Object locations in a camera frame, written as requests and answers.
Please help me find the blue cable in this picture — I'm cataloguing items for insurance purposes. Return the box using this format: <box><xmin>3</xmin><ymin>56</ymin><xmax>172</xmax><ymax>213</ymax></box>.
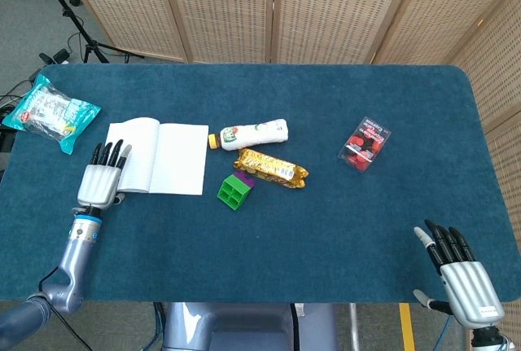
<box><xmin>144</xmin><ymin>302</ymin><xmax>168</xmax><ymax>351</ymax></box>

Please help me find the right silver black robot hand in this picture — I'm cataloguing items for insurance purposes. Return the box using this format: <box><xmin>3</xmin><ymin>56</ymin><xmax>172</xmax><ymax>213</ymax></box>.
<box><xmin>412</xmin><ymin>219</ymin><xmax>506</xmax><ymax>331</ymax></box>

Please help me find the clear box of red pieces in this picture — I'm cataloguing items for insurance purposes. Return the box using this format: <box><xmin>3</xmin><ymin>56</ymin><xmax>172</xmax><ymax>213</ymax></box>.
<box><xmin>337</xmin><ymin>116</ymin><xmax>392</xmax><ymax>174</ymax></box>

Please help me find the teal snack bag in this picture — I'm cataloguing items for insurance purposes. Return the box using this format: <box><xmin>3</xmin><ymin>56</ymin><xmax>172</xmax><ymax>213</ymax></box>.
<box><xmin>2</xmin><ymin>73</ymin><xmax>103</xmax><ymax>156</ymax></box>

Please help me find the black tripod stand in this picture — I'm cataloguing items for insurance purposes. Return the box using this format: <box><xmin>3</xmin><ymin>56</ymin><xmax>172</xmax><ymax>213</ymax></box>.
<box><xmin>30</xmin><ymin>0</ymin><xmax>145</xmax><ymax>64</ymax></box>

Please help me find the green and purple block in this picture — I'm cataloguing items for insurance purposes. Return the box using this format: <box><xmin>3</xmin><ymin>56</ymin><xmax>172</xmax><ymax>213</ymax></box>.
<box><xmin>217</xmin><ymin>171</ymin><xmax>256</xmax><ymax>212</ymax></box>

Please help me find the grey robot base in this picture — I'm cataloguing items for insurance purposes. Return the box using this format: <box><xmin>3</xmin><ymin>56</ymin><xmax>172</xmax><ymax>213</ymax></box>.
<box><xmin>162</xmin><ymin>301</ymin><xmax>339</xmax><ymax>351</ymax></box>

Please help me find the blue table mat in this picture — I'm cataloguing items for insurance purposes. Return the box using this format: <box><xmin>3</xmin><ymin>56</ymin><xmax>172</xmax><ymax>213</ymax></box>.
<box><xmin>0</xmin><ymin>64</ymin><xmax>517</xmax><ymax>304</ymax></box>

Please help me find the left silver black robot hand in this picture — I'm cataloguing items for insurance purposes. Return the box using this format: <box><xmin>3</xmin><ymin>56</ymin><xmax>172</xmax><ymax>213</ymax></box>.
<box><xmin>77</xmin><ymin>139</ymin><xmax>134</xmax><ymax>210</ymax></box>

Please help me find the white notebook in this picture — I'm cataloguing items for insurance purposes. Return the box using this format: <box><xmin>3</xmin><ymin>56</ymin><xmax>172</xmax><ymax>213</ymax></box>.
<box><xmin>104</xmin><ymin>116</ymin><xmax>210</xmax><ymax>196</ymax></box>

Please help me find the white drink bottle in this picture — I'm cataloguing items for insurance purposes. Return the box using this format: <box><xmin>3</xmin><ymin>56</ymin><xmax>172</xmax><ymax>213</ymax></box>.
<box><xmin>208</xmin><ymin>118</ymin><xmax>291</xmax><ymax>152</ymax></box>

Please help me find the black power adapter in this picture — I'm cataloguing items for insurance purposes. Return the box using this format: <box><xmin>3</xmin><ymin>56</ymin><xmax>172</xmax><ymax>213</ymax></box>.
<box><xmin>39</xmin><ymin>48</ymin><xmax>71</xmax><ymax>65</ymax></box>

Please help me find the gold biscuit packet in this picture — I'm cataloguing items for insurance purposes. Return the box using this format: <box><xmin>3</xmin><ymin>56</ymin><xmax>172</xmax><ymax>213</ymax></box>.
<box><xmin>233</xmin><ymin>147</ymin><xmax>309</xmax><ymax>190</ymax></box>

